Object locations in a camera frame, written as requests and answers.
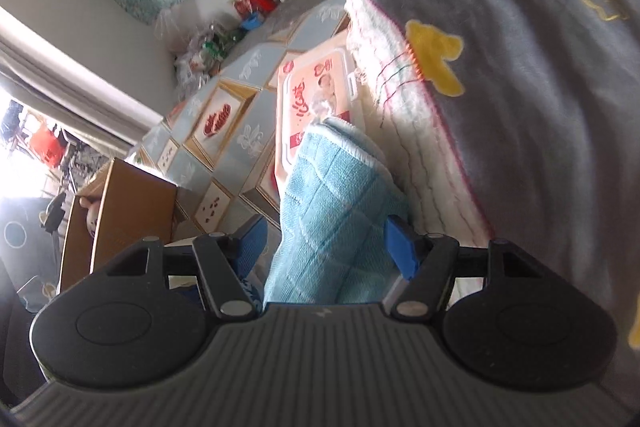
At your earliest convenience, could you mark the pink wet wipes pack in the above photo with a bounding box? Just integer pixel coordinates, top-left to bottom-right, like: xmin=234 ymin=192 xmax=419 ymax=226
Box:
xmin=270 ymin=47 xmax=371 ymax=208

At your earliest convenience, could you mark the brown cardboard box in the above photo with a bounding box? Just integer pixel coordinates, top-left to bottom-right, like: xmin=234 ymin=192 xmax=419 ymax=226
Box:
xmin=57 ymin=157 xmax=181 ymax=295

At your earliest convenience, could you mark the pink plush toy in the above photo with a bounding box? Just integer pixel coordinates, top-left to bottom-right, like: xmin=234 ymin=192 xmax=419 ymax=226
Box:
xmin=79 ymin=197 xmax=101 ymax=235

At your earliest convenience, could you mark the pile of plastic trash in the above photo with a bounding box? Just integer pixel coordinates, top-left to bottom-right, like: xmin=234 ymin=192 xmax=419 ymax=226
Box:
xmin=155 ymin=9 xmax=251 ymax=102

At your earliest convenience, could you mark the grey curtain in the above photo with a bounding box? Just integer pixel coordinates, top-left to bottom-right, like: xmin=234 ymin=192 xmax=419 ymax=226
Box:
xmin=0 ymin=7 xmax=166 ymax=148

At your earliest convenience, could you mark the patterned floor mat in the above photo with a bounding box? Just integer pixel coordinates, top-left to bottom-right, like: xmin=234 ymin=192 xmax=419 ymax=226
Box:
xmin=135 ymin=0 xmax=361 ymax=248

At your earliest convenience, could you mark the grey printed blanket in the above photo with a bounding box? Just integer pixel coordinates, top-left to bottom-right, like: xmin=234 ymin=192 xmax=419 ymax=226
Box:
xmin=330 ymin=0 xmax=640 ymax=358

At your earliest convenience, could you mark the white striped quilt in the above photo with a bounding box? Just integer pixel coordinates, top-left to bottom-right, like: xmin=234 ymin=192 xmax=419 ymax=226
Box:
xmin=332 ymin=0 xmax=496 ymax=303

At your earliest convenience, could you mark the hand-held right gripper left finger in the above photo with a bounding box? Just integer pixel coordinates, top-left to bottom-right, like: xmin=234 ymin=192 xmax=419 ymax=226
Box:
xmin=105 ymin=214 xmax=268 ymax=322

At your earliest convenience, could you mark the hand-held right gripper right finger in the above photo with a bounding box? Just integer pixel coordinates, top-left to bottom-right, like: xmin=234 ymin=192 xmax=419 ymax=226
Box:
xmin=384 ymin=216 xmax=546 ymax=322

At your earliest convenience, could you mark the teal towel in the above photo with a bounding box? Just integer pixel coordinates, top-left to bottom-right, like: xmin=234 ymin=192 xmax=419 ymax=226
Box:
xmin=262 ymin=117 xmax=413 ymax=305

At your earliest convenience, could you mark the dark rug with circles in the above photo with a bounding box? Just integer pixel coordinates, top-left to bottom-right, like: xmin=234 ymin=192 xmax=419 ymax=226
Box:
xmin=0 ymin=194 xmax=68 ymax=308

